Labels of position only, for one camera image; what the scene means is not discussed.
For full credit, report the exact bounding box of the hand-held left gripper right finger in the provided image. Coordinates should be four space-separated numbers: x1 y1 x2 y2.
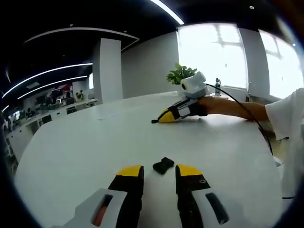
175 163 238 228

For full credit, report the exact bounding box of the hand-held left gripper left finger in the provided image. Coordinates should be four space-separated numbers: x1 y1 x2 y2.
58 164 145 228

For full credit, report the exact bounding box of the person's right hand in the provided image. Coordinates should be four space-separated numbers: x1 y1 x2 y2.
190 95 229 117

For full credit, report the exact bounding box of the potted green plant white pot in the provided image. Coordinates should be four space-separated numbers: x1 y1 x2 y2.
166 62 198 95

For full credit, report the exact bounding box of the large bright window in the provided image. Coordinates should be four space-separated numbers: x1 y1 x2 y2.
258 29 304 100
176 23 247 90

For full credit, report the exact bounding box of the long curved ceiling light strip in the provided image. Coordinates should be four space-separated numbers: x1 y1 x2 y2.
151 0 185 25

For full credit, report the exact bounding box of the row of white office desks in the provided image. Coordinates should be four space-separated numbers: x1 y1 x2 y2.
6 98 98 144

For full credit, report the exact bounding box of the straight ceiling light strip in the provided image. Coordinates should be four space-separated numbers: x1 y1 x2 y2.
1 62 94 100
17 75 89 100

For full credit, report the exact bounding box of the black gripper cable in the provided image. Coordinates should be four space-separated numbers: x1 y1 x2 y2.
205 82 274 155

